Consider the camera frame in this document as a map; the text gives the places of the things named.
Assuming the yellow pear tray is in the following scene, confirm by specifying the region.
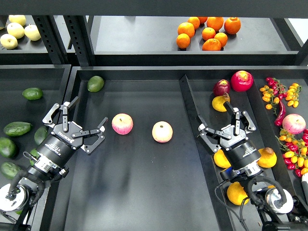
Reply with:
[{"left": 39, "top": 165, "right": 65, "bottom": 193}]
[{"left": 227, "top": 182, "right": 249, "bottom": 205}]

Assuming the orange front left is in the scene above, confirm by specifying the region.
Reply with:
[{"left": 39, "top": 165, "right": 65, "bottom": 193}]
[{"left": 176, "top": 33, "right": 191, "bottom": 49}]

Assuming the dark avocado tray edge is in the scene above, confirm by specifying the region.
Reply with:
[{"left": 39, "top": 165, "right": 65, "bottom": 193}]
[{"left": 34, "top": 126, "right": 48, "bottom": 145}]

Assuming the pink red apple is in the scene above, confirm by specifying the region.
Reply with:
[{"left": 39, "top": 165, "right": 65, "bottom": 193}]
[{"left": 112, "top": 113, "right": 133, "bottom": 135}]

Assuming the orange cherry tomato cluster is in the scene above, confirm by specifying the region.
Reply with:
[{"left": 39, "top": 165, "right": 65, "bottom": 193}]
[{"left": 259, "top": 85, "right": 280, "bottom": 110}]

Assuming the dark green avocado tray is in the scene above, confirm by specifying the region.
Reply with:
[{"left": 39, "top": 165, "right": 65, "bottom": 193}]
[{"left": 0, "top": 162, "right": 21, "bottom": 180}]

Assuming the orange front centre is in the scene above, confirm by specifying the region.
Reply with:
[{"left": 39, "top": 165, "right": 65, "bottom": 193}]
[{"left": 202, "top": 38, "right": 221, "bottom": 51}]

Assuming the pink apple right tray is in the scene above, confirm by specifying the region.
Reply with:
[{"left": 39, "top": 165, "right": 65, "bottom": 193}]
[{"left": 282, "top": 114, "right": 306, "bottom": 135}]

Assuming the black right tray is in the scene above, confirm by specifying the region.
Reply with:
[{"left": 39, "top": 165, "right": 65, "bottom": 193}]
[{"left": 177, "top": 69, "right": 308, "bottom": 231}]

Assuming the orange front right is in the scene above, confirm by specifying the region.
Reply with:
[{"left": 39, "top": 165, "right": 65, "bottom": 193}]
[{"left": 214, "top": 32, "right": 228, "bottom": 48}]

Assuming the yellow pear behind wrist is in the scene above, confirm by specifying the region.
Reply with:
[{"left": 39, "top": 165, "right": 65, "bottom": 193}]
[{"left": 257, "top": 147, "right": 277, "bottom": 168}]

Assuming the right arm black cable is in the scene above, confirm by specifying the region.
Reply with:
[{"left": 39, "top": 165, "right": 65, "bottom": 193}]
[{"left": 215, "top": 180, "right": 251, "bottom": 231}]

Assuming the dark avocado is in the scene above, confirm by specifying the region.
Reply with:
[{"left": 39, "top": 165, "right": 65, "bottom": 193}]
[
  {"left": 3, "top": 121, "right": 32, "bottom": 137},
  {"left": 0, "top": 137, "right": 17, "bottom": 158}
]

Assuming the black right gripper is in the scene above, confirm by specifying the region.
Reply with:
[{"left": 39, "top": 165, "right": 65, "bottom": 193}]
[{"left": 196, "top": 102, "right": 261, "bottom": 170}]

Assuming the pale yellow pear middle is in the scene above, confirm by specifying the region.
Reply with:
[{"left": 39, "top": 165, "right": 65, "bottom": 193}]
[{"left": 6, "top": 22, "right": 25, "bottom": 39}]

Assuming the dark avocado far left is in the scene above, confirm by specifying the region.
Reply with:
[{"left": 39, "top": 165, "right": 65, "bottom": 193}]
[{"left": 0, "top": 137, "right": 17, "bottom": 158}]

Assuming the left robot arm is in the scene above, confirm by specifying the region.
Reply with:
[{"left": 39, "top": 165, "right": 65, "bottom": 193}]
[{"left": 0, "top": 97, "right": 108, "bottom": 231}]

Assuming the green avocado upper left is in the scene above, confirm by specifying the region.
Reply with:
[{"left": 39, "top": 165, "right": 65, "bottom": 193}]
[{"left": 22, "top": 87, "right": 43, "bottom": 100}]

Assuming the black tray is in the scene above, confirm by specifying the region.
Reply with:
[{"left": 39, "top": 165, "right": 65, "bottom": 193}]
[
  {"left": 177, "top": 69, "right": 308, "bottom": 231},
  {"left": 24, "top": 66, "right": 235, "bottom": 231},
  {"left": 0, "top": 64, "right": 72, "bottom": 231}
]

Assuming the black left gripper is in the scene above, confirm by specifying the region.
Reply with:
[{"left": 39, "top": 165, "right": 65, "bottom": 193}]
[{"left": 35, "top": 96, "right": 108, "bottom": 170}]

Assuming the black centre tray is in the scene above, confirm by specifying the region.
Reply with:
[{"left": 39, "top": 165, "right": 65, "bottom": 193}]
[{"left": 24, "top": 66, "right": 235, "bottom": 231}]

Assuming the yellow cherry tomato cluster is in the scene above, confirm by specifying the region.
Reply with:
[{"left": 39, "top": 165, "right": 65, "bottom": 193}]
[{"left": 285, "top": 83, "right": 301, "bottom": 108}]

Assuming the bright red apple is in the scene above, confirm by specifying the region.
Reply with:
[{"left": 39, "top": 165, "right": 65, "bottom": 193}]
[{"left": 231, "top": 70, "right": 254, "bottom": 92}]

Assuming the orange far right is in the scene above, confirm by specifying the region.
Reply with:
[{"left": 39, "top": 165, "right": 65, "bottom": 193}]
[{"left": 224, "top": 17, "right": 241, "bottom": 35}]

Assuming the green avocado lower edge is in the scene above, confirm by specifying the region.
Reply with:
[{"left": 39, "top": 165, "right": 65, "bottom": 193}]
[{"left": 29, "top": 149, "right": 40, "bottom": 166}]

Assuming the dark purple apple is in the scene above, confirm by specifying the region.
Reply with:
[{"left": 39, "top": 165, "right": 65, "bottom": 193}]
[{"left": 213, "top": 79, "right": 231, "bottom": 96}]

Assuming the mixed cherry tomato pile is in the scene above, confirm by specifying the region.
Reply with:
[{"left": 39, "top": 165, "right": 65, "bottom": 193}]
[{"left": 276, "top": 128, "right": 308, "bottom": 178}]

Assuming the pale pink apple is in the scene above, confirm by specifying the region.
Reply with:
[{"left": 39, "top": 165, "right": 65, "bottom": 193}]
[{"left": 152, "top": 121, "right": 173, "bottom": 143}]

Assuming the black metal shelf frame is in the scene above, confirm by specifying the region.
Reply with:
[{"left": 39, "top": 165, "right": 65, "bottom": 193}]
[{"left": 0, "top": 0, "right": 308, "bottom": 66}]

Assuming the dark avocado left middle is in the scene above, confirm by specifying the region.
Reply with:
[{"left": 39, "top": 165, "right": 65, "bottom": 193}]
[{"left": 3, "top": 121, "right": 32, "bottom": 137}]

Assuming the red chili pepper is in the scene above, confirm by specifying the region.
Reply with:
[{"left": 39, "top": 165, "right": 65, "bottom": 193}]
[{"left": 274, "top": 101, "right": 286, "bottom": 126}]

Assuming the pale yellow pear right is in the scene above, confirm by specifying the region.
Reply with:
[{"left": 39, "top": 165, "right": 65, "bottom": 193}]
[{"left": 25, "top": 25, "right": 41, "bottom": 41}]

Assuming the black left tray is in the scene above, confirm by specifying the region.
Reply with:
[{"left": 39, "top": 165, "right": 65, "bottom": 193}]
[{"left": 0, "top": 64, "right": 72, "bottom": 231}]

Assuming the pale yellow pear front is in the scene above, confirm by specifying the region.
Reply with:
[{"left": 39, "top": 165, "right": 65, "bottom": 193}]
[{"left": 0, "top": 34, "right": 18, "bottom": 50}]

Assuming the green avocado tray corner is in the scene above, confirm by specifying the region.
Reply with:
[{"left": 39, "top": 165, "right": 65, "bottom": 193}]
[{"left": 87, "top": 76, "right": 104, "bottom": 92}]

